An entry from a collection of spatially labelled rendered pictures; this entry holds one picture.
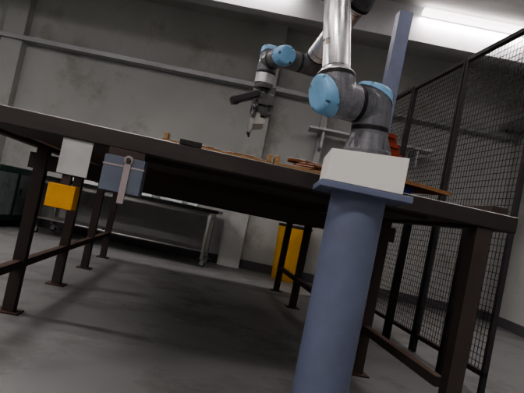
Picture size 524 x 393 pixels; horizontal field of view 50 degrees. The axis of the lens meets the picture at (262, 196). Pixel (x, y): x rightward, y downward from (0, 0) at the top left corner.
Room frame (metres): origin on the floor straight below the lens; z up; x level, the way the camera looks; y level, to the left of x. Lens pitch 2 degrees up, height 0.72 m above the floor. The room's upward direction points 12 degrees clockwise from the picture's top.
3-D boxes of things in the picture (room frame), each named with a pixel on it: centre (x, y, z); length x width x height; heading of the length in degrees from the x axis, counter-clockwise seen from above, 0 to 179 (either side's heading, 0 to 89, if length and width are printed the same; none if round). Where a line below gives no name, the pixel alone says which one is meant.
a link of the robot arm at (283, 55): (2.08, 0.02, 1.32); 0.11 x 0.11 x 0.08; 26
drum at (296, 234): (7.46, -0.52, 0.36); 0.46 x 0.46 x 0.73
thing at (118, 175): (1.92, 0.47, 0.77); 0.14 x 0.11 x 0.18; 97
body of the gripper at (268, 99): (2.17, 0.07, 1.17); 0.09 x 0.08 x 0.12; 94
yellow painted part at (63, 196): (1.89, 0.65, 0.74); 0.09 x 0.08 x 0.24; 97
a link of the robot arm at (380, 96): (1.74, -0.27, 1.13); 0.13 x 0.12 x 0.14; 116
